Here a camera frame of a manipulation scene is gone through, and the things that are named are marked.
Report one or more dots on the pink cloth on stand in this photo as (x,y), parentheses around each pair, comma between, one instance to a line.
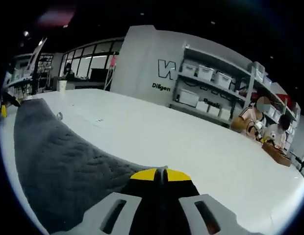
(113,61)

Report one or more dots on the white lidded storage bin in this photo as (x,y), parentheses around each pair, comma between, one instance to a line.
(205,73)
(223,79)
(189,69)

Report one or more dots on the wooden tray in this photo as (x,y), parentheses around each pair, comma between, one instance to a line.
(277,155)

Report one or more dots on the large white storage bin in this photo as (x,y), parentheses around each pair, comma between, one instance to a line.
(188,98)

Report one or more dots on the white cardboard box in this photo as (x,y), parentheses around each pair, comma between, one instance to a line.
(202,106)
(213,110)
(225,114)

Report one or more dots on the black monitor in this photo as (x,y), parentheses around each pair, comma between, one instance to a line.
(99,74)

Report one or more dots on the white paper cup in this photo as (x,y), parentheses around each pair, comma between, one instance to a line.
(62,85)

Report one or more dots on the grey bin stack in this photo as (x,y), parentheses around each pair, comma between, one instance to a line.
(257,71)

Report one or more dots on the grey towel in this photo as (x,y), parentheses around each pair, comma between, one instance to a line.
(63,166)

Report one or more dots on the grey metal shelving rack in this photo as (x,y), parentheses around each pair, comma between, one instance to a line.
(250,83)

